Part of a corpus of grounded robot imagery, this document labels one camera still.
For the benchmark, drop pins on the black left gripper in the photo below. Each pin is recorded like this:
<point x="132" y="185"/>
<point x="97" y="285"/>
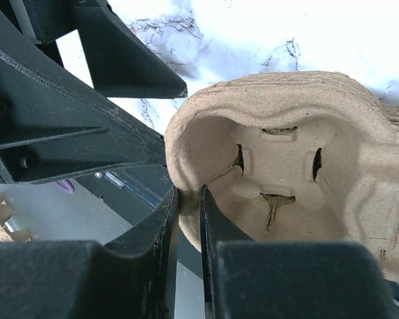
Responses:
<point x="119" y="63"/>

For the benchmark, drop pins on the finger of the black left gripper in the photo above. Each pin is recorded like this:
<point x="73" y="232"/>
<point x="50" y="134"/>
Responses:
<point x="54" y="127"/>

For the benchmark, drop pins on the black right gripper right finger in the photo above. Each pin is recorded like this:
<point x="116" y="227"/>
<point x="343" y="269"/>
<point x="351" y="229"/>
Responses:
<point x="244" y="278"/>

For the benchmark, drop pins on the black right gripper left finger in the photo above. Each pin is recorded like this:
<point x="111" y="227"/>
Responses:
<point x="133" y="276"/>

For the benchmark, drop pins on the brown pulp cup carrier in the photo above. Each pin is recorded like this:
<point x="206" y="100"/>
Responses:
<point x="304" y="155"/>

